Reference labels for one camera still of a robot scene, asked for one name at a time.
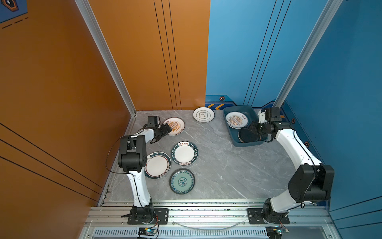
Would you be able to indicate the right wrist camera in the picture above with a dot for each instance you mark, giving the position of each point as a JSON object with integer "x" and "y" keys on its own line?
{"x": 262, "y": 117}

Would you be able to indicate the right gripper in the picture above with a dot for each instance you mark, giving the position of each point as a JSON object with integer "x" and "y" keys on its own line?
{"x": 254, "y": 126}

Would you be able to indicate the green circuit board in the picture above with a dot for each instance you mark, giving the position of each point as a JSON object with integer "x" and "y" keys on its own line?
{"x": 147, "y": 233}
{"x": 276, "y": 233}

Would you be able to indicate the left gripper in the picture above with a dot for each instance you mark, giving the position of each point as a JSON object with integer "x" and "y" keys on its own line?
{"x": 165, "y": 131}

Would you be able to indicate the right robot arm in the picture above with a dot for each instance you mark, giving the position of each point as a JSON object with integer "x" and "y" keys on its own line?
{"x": 312, "y": 181}

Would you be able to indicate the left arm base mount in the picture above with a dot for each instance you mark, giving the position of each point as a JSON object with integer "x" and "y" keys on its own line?
{"x": 140, "y": 216}

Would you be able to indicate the right green circuit board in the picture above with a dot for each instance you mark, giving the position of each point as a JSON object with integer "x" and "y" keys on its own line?
{"x": 276, "y": 233}

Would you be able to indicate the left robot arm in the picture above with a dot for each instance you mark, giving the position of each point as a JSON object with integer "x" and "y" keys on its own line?
{"x": 132, "y": 158}

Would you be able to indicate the teal floral pattern plate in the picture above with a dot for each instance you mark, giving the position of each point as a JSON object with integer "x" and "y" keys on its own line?
{"x": 182, "y": 181}

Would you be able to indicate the white clover pattern plate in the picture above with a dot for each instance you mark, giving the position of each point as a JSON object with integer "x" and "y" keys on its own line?
{"x": 203, "y": 114}

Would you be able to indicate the hao shi wei plate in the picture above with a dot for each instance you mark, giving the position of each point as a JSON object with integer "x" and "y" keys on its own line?
{"x": 184, "y": 153}

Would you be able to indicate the left green circuit board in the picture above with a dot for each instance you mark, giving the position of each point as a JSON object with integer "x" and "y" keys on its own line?
{"x": 147, "y": 233}

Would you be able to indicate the sunburst pattern plate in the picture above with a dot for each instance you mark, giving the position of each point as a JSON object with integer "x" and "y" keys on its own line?
{"x": 236, "y": 120}
{"x": 177, "y": 125}

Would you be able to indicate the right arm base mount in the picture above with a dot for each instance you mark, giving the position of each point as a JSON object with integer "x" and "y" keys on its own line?
{"x": 256, "y": 216}

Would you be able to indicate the green red rimmed plate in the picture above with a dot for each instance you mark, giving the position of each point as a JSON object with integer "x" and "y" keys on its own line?
{"x": 158, "y": 164}

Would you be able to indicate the black plate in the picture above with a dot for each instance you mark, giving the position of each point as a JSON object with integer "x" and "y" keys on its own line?
{"x": 247, "y": 136}

